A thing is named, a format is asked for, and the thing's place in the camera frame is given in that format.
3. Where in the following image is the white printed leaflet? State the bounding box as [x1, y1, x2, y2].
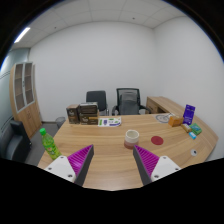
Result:
[97, 116, 123, 128]

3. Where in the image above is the small dark brown box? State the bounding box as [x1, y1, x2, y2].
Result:
[65, 104, 81, 125]

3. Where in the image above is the flat round red coaster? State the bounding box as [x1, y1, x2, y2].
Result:
[150, 135, 165, 146]

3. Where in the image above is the orange-brown cardboard box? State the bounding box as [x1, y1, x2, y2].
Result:
[168, 115, 185, 128]

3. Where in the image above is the white and brown mug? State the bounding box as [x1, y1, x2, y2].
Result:
[123, 129, 140, 150]

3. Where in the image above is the white round-print paper sheet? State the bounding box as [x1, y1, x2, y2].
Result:
[154, 113, 174, 124]

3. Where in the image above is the dark brown flat box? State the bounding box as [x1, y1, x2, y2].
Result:
[79, 101, 100, 116]

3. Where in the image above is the wooden side desk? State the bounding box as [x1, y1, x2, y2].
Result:
[145, 96, 186, 116]

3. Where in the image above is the green box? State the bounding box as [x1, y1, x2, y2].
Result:
[189, 122, 203, 136]

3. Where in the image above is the purple package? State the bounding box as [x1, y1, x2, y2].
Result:
[182, 104, 197, 126]

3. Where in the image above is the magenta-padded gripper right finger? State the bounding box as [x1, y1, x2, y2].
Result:
[132, 144, 182, 187]

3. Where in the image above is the long ceiling light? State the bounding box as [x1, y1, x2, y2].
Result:
[13, 26, 32, 44]

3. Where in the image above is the wooden shelf cabinet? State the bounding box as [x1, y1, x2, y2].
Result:
[9, 61, 43, 139]

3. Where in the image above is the small tan box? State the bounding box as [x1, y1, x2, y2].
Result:
[180, 123, 193, 134]

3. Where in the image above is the black office chair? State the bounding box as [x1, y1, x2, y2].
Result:
[85, 90, 110, 117]

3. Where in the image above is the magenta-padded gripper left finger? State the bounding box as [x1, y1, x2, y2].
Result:
[43, 143, 95, 187]

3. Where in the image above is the grey waste bin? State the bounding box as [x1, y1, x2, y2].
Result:
[54, 116, 67, 130]

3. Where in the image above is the green drink bottle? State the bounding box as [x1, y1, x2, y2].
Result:
[39, 127, 63, 161]

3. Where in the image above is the grey mesh-back armchair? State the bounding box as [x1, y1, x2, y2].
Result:
[111, 87, 152, 117]

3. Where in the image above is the dark leather sofa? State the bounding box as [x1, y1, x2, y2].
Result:
[0, 119, 33, 163]

